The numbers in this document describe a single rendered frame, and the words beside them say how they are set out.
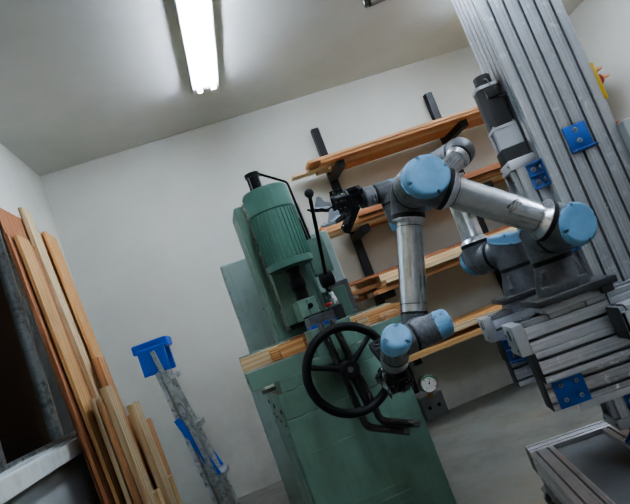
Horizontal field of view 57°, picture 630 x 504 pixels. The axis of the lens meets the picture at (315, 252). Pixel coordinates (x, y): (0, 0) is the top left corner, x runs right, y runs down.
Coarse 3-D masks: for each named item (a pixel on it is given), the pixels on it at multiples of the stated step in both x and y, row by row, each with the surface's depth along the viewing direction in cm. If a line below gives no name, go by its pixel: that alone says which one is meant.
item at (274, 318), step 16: (240, 208) 235; (240, 224) 234; (240, 240) 248; (256, 256) 232; (256, 272) 232; (256, 288) 251; (272, 304) 230; (320, 304) 233; (272, 320) 231; (288, 336) 229
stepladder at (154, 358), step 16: (144, 352) 259; (160, 352) 260; (144, 368) 258; (160, 368) 257; (160, 384) 258; (176, 384) 271; (176, 400) 256; (176, 416) 256; (192, 416) 270; (192, 432) 254; (192, 448) 254; (208, 448) 269; (208, 464) 253; (208, 480) 253; (224, 480) 268; (224, 496) 251
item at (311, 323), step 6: (330, 306) 198; (336, 306) 193; (342, 306) 194; (324, 312) 190; (330, 312) 190; (336, 312) 193; (342, 312) 193; (312, 318) 189; (318, 318) 189; (324, 318) 189; (330, 318) 190; (336, 318) 190; (306, 324) 196; (312, 324) 188
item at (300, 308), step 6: (306, 300) 209; (312, 300) 210; (294, 306) 216; (300, 306) 209; (306, 306) 209; (294, 312) 221; (300, 312) 208; (306, 312) 209; (312, 312) 209; (300, 318) 212
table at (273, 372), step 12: (372, 324) 209; (384, 324) 201; (360, 336) 198; (288, 360) 193; (300, 360) 194; (312, 360) 188; (324, 360) 186; (252, 372) 191; (264, 372) 191; (276, 372) 192; (288, 372) 192; (300, 372) 193; (252, 384) 190; (264, 384) 191
